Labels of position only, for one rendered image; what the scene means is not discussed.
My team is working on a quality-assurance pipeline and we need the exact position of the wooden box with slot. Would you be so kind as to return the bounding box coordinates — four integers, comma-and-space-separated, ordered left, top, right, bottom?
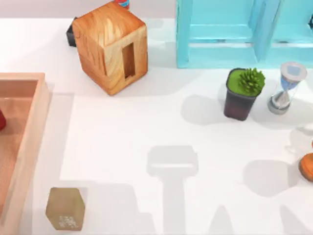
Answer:
71, 2, 149, 96

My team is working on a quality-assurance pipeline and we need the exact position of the green plant in dark pot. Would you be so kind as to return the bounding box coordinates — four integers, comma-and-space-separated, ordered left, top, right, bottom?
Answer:
224, 68, 266, 121

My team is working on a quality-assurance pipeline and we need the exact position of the light blue rack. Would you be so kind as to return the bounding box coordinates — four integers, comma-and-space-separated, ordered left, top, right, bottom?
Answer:
175, 0, 313, 69

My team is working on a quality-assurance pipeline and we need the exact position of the small black box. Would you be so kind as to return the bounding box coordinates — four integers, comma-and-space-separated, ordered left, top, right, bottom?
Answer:
65, 16, 78, 47

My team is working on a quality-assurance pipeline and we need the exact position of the red and blue can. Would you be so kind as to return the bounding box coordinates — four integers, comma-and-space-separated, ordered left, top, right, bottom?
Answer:
113, 0, 130, 10

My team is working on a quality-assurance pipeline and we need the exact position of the grey hourglass with blue glass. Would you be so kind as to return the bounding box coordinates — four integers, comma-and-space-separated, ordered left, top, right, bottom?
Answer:
267, 61, 308, 115

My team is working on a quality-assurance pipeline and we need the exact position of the salmon-coloured shallow box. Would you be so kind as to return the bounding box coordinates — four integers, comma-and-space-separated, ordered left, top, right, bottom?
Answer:
0, 72, 52, 235

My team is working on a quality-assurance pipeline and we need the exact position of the round brown bread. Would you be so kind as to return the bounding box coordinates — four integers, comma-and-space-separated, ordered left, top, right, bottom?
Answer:
299, 152, 313, 182

